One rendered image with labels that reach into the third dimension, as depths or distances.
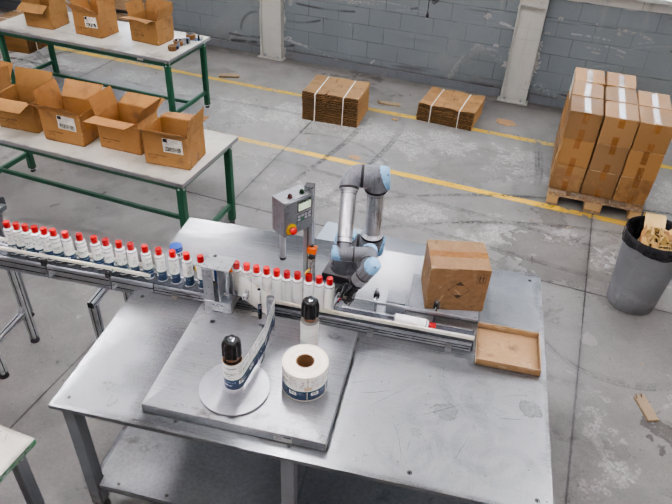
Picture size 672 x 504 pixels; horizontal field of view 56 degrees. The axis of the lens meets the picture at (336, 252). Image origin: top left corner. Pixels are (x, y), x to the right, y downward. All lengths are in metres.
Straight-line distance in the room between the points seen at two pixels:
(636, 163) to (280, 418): 4.12
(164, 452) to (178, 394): 0.71
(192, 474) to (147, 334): 0.74
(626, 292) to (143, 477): 3.42
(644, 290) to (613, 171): 1.42
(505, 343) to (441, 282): 0.43
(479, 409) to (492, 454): 0.23
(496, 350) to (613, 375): 1.49
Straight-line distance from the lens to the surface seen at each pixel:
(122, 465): 3.50
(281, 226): 2.95
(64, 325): 4.64
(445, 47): 8.11
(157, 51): 6.81
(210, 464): 3.42
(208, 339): 3.06
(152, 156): 4.67
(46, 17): 7.64
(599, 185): 6.02
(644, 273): 4.82
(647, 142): 5.87
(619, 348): 4.75
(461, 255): 3.24
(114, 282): 3.52
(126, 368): 3.07
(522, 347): 3.25
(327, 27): 8.50
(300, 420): 2.71
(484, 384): 3.02
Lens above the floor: 3.01
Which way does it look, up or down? 37 degrees down
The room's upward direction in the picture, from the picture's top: 3 degrees clockwise
